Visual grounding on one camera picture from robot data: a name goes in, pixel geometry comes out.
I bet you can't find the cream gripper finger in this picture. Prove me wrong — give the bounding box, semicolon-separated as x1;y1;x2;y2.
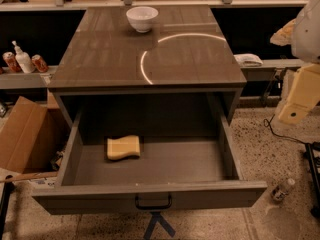
270;19;296;46
277;64;320;125

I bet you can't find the yellow sponge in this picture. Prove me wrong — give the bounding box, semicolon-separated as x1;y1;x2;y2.
106;135;141;161

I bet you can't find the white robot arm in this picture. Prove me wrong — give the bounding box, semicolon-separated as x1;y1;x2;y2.
270;0;320;125

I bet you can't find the open grey top drawer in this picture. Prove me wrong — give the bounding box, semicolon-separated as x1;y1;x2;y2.
31;93;269;216

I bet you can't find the grey low shelf right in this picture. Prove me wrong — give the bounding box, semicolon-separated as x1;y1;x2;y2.
241;59;304;81

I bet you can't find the grey low shelf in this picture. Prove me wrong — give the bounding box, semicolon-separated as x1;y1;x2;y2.
0;66;57;90
241;59;304;81

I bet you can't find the folded white cloth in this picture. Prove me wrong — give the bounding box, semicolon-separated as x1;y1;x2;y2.
234;53;263;67

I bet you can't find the black metal stand right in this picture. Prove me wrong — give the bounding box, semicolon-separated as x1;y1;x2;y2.
304;143;320;218

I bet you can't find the clear plastic bottle on floor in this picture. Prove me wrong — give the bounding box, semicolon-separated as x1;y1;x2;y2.
271;178;295;202

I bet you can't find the grey wooden cabinet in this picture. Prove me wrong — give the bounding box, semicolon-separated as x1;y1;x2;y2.
49;5;246;123

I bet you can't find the white ceramic bowl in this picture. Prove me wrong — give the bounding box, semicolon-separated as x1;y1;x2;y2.
126;6;159;33

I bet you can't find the red soda can right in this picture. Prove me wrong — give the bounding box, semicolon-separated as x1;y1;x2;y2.
31;54;49;73

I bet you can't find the red soda can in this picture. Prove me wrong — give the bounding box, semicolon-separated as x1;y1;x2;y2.
2;52;21;73
31;54;49;73

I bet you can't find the wooden stick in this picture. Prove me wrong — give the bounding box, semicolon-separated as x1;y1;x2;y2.
0;171;58;183

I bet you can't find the white pump bottle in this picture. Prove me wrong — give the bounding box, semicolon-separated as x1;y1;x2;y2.
12;41;35;74

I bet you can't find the grey low shelf left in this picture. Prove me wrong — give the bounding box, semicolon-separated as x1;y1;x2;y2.
0;66;57;90

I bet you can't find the brown cardboard box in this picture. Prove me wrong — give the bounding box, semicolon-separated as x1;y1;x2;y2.
0;96;69;173

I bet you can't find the red soda can left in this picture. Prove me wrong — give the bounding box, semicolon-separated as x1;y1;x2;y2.
2;52;21;73

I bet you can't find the black cable on floor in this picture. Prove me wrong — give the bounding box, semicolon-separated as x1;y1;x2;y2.
263;113;309;146

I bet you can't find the black drawer handle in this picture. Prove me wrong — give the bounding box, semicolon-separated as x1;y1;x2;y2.
134;194;172;210

